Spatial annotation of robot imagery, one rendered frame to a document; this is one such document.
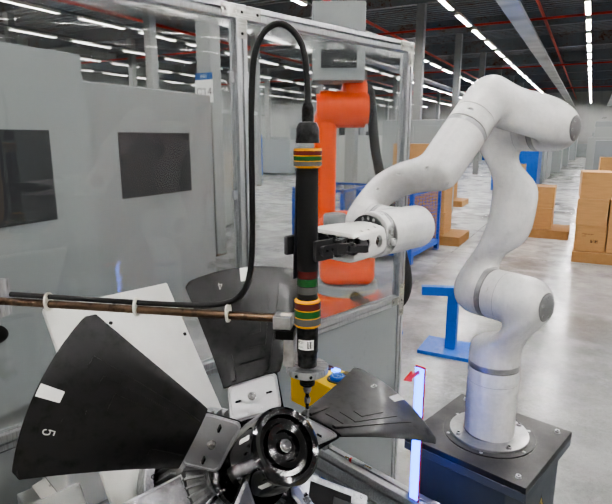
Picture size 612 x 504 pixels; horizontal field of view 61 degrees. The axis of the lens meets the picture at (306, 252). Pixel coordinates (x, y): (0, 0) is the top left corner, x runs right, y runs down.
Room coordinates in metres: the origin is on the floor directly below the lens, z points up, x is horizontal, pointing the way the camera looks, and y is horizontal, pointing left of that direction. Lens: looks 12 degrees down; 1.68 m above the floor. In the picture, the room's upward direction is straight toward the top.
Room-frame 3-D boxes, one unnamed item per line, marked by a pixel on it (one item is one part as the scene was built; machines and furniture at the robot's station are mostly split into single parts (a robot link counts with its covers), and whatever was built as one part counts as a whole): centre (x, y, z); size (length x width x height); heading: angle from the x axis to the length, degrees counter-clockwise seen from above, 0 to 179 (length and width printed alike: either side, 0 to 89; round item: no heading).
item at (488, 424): (1.20, -0.46, 1.04); 0.19 x 0.19 x 0.18
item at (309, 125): (0.82, 0.00, 1.50); 0.04 x 0.04 x 0.46
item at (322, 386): (1.28, -0.05, 1.02); 0.16 x 0.10 x 0.11; 45
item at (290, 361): (0.82, 0.01, 1.34); 0.09 x 0.07 x 0.10; 80
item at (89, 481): (1.09, 0.54, 0.92); 0.17 x 0.16 x 0.11; 45
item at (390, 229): (0.93, -0.12, 1.50); 0.09 x 0.03 x 0.08; 45
